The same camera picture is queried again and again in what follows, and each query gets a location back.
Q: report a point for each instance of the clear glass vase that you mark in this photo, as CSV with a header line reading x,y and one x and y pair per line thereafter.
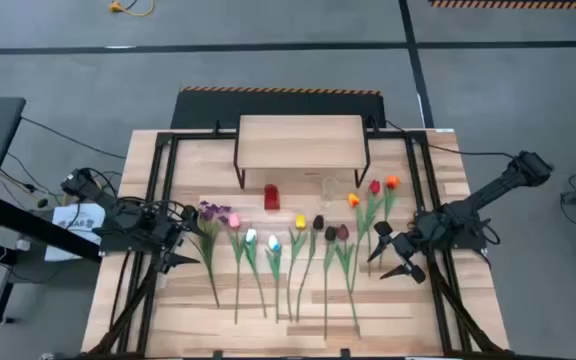
x,y
329,192

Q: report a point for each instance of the white and blue tulip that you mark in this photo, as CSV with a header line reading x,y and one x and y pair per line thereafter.
x,y
274,243

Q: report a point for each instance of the yellow-orange artificial tulip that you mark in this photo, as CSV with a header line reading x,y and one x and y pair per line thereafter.
x,y
353,200

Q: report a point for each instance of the white artificial tulip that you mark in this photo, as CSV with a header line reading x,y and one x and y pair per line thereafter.
x,y
251,235

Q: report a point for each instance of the red artificial tulip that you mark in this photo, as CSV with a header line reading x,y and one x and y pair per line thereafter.
x,y
374,187

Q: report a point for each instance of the orange black striped floor strip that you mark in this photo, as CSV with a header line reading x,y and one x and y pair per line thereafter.
x,y
518,4

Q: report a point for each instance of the pink artificial tulip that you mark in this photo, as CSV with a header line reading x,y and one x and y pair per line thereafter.
x,y
234,220

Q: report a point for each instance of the white power adapter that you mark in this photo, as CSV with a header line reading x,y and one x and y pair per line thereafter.
x,y
22,245

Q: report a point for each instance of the black floor mat striped edge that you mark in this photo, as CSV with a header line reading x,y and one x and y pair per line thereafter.
x,y
208,110

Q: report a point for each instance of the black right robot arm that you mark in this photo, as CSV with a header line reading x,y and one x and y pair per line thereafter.
x,y
493,192

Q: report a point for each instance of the orange artificial tulip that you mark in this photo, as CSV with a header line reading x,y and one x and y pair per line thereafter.
x,y
392,181

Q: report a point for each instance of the purple artificial flower bunch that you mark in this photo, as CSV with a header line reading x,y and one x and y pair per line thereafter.
x,y
210,212

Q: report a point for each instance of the black metal table frame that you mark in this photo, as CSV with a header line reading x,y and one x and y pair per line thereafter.
x,y
195,136

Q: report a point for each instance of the wooden shelf with black legs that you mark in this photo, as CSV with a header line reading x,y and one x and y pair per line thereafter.
x,y
288,142

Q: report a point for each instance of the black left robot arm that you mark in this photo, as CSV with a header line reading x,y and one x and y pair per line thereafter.
x,y
93,192

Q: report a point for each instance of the yellow artificial tulip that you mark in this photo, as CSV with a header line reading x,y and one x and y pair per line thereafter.
x,y
300,221

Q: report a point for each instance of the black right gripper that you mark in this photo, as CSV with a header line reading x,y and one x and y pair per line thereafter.
x,y
415,242

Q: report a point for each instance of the white printed paper sheet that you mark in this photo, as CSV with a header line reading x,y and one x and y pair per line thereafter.
x,y
85,212

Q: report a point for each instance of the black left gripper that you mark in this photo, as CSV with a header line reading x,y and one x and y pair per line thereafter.
x,y
170,235

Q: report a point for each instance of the red glass vase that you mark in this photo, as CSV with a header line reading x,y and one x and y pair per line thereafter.
x,y
271,196

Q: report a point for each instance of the dark maroon artificial tulip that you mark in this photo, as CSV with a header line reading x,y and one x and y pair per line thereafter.
x,y
342,231

